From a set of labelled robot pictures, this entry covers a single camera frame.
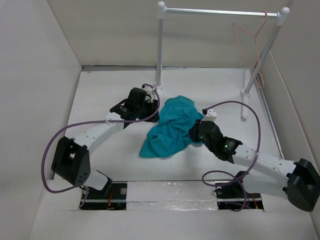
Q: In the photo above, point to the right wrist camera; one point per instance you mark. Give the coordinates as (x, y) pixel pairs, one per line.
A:
(209, 115)

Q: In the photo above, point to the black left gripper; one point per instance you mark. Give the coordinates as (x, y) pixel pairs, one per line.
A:
(152, 106)

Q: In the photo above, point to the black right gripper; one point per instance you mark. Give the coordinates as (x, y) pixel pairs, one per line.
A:
(193, 130)

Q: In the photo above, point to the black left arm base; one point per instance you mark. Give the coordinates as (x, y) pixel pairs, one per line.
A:
(114, 200)

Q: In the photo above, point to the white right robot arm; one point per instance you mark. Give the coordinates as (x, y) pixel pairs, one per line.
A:
(296, 181)

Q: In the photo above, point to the white clothes rack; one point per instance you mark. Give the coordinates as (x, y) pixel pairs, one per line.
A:
(217, 34)

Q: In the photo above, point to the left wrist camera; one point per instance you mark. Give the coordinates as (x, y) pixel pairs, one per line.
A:
(150, 94)

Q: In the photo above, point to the teal t shirt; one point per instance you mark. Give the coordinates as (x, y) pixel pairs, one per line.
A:
(171, 134)

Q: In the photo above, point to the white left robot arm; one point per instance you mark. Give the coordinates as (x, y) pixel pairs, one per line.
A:
(71, 159)

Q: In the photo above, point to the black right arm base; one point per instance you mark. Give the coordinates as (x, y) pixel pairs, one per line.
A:
(231, 197)

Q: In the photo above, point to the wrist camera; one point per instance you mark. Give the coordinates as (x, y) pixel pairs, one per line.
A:
(150, 94)
(209, 115)

